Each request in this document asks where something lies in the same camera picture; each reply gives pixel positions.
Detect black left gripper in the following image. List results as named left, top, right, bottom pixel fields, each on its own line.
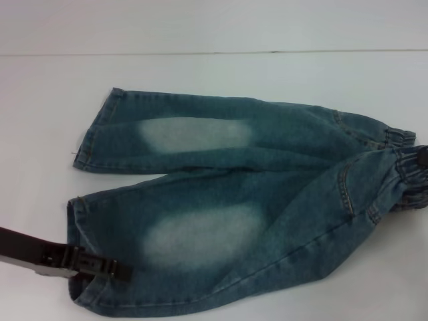
left=0, top=226, right=133, bottom=282

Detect blue denim shorts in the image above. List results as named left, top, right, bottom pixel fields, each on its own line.
left=66, top=87, right=428, bottom=307

